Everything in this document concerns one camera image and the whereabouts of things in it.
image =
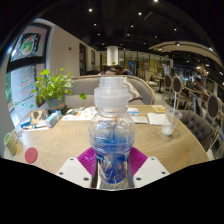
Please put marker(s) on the clear plastic cup with straw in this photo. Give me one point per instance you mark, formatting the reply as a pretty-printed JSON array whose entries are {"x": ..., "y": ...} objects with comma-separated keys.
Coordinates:
[{"x": 170, "y": 121}]

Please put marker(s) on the printed paper leaflet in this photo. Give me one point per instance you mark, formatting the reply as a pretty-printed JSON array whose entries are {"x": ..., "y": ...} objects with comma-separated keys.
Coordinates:
[{"x": 80, "y": 114}]

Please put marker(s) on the white round column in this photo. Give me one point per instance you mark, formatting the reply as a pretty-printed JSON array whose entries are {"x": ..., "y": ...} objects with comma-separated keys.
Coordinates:
[{"x": 112, "y": 55}]

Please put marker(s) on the green potted plant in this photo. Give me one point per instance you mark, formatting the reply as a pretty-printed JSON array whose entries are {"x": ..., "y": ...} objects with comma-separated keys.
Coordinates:
[{"x": 53, "y": 86}]

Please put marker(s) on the grey zigzag pillow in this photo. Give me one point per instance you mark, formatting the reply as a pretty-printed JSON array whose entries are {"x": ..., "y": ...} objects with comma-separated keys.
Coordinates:
[{"x": 134, "y": 91}]

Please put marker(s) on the grey tufted chair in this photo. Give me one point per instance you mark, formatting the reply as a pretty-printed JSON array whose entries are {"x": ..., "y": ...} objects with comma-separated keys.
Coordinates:
[{"x": 196, "y": 128}]

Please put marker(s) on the group of ceiling lights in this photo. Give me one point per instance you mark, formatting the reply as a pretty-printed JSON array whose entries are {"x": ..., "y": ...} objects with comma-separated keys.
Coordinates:
[{"x": 140, "y": 14}]

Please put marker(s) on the large decorated window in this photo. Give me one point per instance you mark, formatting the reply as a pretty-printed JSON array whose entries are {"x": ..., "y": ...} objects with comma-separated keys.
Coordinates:
[{"x": 26, "y": 66}]

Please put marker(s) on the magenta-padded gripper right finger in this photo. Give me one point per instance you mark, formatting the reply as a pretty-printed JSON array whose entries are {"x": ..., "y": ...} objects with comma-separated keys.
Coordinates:
[{"x": 150, "y": 170}]

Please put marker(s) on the group of dining chairs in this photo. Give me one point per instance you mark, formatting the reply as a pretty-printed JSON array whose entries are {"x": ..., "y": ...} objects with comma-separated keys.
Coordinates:
[{"x": 176, "y": 85}]

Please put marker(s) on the pale green ceramic mug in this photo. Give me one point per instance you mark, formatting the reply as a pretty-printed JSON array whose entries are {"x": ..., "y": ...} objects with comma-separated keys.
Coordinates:
[{"x": 10, "y": 143}]

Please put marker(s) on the clear blue-labelled drink bottle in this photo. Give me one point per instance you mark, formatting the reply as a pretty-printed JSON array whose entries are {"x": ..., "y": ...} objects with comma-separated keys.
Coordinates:
[{"x": 111, "y": 133}]

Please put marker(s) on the person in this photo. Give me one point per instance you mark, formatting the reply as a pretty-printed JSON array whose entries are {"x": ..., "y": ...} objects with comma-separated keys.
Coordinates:
[
  {"x": 197, "y": 91},
  {"x": 116, "y": 70}
]

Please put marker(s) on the flat round red coaster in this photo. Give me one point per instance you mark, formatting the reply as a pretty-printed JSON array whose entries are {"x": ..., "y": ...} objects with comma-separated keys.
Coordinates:
[{"x": 31, "y": 155}]

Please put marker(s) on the white carton box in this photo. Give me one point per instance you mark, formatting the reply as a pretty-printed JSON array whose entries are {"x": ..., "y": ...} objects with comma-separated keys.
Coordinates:
[{"x": 140, "y": 119}]

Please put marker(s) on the blue and white box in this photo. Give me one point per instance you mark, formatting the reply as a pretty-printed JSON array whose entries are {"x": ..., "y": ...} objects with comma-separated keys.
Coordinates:
[{"x": 25, "y": 122}]

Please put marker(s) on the grey curved sofa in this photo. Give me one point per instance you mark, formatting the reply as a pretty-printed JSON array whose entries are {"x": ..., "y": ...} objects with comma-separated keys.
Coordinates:
[{"x": 83, "y": 85}]

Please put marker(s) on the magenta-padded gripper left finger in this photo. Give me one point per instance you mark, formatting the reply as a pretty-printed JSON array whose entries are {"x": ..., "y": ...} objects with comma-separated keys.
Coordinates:
[{"x": 75, "y": 170}]

